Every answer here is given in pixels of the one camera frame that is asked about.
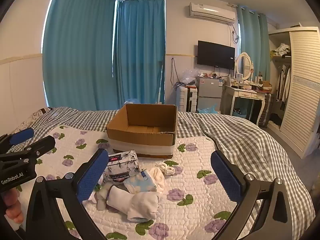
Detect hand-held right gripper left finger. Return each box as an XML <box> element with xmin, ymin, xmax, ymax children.
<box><xmin>25</xmin><ymin>148</ymin><xmax>109</xmax><ymax>240</ymax></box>

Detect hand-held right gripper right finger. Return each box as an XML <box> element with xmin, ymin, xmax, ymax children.
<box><xmin>210</xmin><ymin>150</ymin><xmax>293</xmax><ymax>240</ymax></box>

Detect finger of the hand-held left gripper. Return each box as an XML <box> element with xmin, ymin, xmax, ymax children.
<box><xmin>0</xmin><ymin>127</ymin><xmax>35</xmax><ymax>147</ymax></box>
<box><xmin>0</xmin><ymin>135</ymin><xmax>56</xmax><ymax>165</ymax></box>

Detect floral tissue pack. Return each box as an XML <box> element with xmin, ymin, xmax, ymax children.
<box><xmin>103</xmin><ymin>150</ymin><xmax>140</xmax><ymax>186</ymax></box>

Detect light blue floral packet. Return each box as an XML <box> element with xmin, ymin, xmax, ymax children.
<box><xmin>122</xmin><ymin>171</ymin><xmax>158</xmax><ymax>194</ymax></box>

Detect white garment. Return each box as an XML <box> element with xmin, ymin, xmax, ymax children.
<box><xmin>126</xmin><ymin>191</ymin><xmax>163</xmax><ymax>222</ymax></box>

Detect small white socks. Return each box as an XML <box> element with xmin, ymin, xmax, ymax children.
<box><xmin>155</xmin><ymin>162</ymin><xmax>177</xmax><ymax>176</ymax></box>

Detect cardboard box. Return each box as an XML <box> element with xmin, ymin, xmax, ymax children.
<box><xmin>106</xmin><ymin>103</ymin><xmax>178</xmax><ymax>159</ymax></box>

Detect white cloth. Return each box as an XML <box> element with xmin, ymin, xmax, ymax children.
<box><xmin>149</xmin><ymin>167</ymin><xmax>166</xmax><ymax>191</ymax></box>

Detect person's left hand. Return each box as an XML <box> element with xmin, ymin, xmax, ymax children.
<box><xmin>0</xmin><ymin>187</ymin><xmax>24</xmax><ymax>224</ymax></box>

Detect floral pillow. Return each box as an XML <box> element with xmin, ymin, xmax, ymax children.
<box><xmin>17</xmin><ymin>107</ymin><xmax>53</xmax><ymax>131</ymax></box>

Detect floral quilted mat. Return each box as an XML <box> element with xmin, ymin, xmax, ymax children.
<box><xmin>7</xmin><ymin>125</ymin><xmax>263</xmax><ymax>240</ymax></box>

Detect blue plastic bag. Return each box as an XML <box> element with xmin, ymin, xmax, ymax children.
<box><xmin>197</xmin><ymin>104</ymin><xmax>221</xmax><ymax>114</ymax></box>

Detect dark suitcase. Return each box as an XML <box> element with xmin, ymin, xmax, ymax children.
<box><xmin>258</xmin><ymin>93</ymin><xmax>275</xmax><ymax>128</ymax></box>

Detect white dressing table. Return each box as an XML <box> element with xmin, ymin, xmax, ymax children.
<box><xmin>222</xmin><ymin>83</ymin><xmax>267</xmax><ymax>126</ymax></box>

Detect white suitcase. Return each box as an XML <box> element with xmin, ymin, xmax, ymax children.
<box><xmin>176</xmin><ymin>86</ymin><xmax>198</xmax><ymax>113</ymax></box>

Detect silver small fridge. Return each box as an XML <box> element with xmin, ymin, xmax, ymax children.
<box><xmin>196</xmin><ymin>76</ymin><xmax>224</xmax><ymax>113</ymax></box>

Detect wide teal curtain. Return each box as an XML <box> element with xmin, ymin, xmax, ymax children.
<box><xmin>42</xmin><ymin>0</ymin><xmax>118</xmax><ymax>111</ymax></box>

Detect clear plastic bag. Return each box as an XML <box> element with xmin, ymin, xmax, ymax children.
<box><xmin>180</xmin><ymin>68</ymin><xmax>198</xmax><ymax>86</ymax></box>

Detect hanging clothes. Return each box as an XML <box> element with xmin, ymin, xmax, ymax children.
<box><xmin>275</xmin><ymin>63</ymin><xmax>292</xmax><ymax>111</ymax></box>

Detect oval white mirror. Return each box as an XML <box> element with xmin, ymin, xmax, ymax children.
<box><xmin>236</xmin><ymin>52</ymin><xmax>253</xmax><ymax>81</ymax></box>

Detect white pole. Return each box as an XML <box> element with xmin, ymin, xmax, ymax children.
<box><xmin>156</xmin><ymin>59</ymin><xmax>164</xmax><ymax>105</ymax></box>

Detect white louvred wardrobe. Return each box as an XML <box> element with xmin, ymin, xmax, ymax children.
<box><xmin>267</xmin><ymin>26</ymin><xmax>320</xmax><ymax>159</ymax></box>

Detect narrow teal curtain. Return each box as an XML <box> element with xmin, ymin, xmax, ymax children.
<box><xmin>236</xmin><ymin>5</ymin><xmax>271</xmax><ymax>81</ymax></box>

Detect clothes on wardrobe shelf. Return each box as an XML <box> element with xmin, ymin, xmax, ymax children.
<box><xmin>270</xmin><ymin>43</ymin><xmax>292</xmax><ymax>57</ymax></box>

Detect white air conditioner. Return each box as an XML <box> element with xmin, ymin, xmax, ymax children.
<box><xmin>189</xmin><ymin>2</ymin><xmax>237</xmax><ymax>26</ymax></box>

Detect black cable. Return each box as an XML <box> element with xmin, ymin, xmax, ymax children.
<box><xmin>170</xmin><ymin>57</ymin><xmax>181</xmax><ymax>89</ymax></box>

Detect black wall television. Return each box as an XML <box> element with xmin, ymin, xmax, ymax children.
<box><xmin>197</xmin><ymin>40</ymin><xmax>236</xmax><ymax>70</ymax></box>

